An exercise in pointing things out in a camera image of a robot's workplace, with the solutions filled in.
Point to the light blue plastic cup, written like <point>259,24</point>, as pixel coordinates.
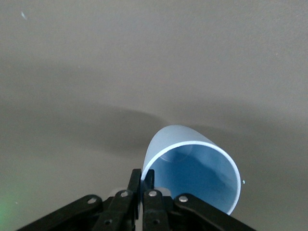
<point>192,173</point>

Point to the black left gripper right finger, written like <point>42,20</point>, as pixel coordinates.
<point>154,211</point>

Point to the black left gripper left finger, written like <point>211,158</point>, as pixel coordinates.
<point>120,209</point>

